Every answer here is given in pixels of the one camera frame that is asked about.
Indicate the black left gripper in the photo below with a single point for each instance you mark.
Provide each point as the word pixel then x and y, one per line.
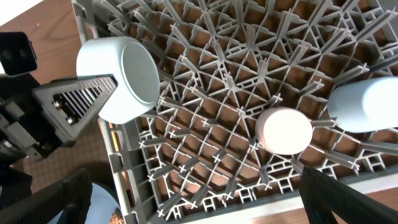
pixel 68 106

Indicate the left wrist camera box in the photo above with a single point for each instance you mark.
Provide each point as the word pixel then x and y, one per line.
pixel 17 54

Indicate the large blue plate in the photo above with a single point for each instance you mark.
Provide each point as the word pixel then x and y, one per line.
pixel 104 202

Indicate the dark brown tray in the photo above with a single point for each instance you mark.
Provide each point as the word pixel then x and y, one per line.
pixel 88 152

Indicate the pink cup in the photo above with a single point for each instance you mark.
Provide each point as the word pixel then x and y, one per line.
pixel 283 131

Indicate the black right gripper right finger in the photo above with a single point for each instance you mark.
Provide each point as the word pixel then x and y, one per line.
pixel 323 197

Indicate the brown food lump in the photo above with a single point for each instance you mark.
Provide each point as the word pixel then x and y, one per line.
pixel 116 218

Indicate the light blue cup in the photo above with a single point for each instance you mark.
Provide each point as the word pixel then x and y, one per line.
pixel 365 106

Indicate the light blue rice bowl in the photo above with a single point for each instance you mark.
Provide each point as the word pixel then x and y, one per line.
pixel 134 70

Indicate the wooden chopstick right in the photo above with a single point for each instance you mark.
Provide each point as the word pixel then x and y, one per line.
pixel 115 137

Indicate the grey dishwasher rack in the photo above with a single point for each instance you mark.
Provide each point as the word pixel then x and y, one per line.
pixel 195 157

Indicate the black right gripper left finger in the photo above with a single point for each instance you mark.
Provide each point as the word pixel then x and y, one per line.
pixel 69 197

